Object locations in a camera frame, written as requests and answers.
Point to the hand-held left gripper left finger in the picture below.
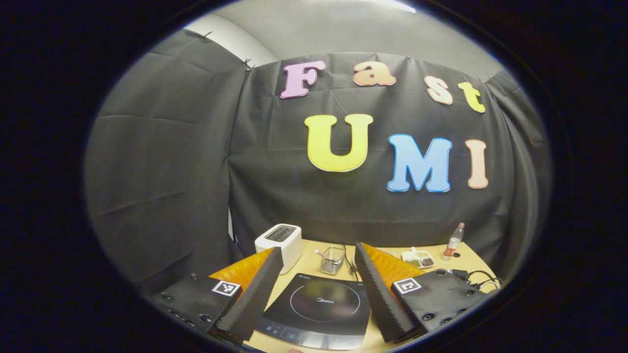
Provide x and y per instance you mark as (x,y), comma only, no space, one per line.
(255,294)

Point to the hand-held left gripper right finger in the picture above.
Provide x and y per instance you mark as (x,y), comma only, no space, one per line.
(380,294)

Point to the black induction cooktop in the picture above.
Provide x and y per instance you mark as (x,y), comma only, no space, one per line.
(319,304)

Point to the white divided bean dish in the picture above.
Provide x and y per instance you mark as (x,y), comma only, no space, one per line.
(417,259)

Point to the white toaster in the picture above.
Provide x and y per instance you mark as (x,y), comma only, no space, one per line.
(282,247)

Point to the pink striped straw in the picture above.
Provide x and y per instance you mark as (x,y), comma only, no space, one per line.
(321,254)

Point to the clear plastic water bottle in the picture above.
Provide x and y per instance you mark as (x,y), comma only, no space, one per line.
(452,242)

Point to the black backdrop cloth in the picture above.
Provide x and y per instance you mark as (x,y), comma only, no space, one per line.
(196,171)

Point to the large ceiling light panel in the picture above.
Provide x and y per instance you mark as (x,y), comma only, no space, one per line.
(363,4)

